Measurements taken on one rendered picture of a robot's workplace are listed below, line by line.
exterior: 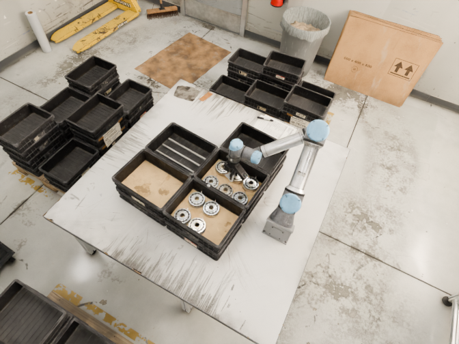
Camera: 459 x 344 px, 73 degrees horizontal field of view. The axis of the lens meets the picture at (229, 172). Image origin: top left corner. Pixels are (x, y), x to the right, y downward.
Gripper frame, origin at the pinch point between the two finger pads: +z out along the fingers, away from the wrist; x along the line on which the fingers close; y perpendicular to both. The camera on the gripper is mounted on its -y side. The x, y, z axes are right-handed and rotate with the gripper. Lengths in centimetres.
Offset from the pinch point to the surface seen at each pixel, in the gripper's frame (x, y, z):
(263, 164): -24.6, -8.0, 2.1
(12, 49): -23, 344, 71
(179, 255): 58, -2, 15
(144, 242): 65, 20, 15
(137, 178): 39, 50, 2
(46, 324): 131, 36, 36
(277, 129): -71, 6, 15
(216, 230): 35.6, -12.8, 2.0
